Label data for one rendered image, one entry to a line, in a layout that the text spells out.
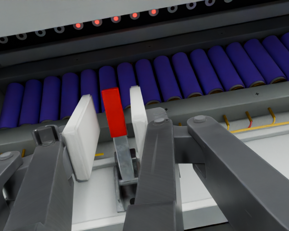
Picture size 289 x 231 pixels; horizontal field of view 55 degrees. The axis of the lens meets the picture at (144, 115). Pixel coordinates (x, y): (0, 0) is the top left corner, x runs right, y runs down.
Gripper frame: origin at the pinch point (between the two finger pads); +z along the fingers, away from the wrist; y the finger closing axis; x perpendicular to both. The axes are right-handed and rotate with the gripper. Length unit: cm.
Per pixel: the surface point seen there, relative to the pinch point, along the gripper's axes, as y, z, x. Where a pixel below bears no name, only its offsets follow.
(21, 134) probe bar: -9.0, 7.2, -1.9
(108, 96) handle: -0.1, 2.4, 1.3
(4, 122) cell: -11.1, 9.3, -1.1
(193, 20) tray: 9.4, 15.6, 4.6
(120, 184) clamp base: -0.7, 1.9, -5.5
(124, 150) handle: 0.1, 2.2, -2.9
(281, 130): 13.5, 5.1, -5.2
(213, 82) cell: 9.3, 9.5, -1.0
